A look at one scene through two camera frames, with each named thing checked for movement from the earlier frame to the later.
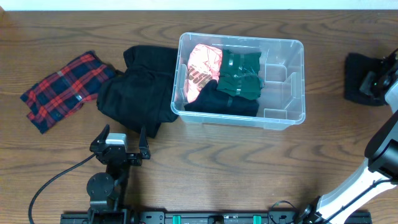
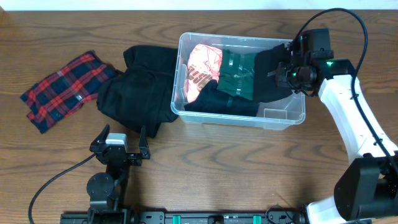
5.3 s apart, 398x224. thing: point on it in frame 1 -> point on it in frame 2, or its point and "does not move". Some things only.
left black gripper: x=131 y=161 does not move
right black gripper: x=368 y=76 -> x=282 y=77
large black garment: x=141 y=94 does not move
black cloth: x=357 y=66 -> x=265 y=88
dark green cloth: x=240 y=74 does not move
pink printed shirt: x=204 y=63 does not move
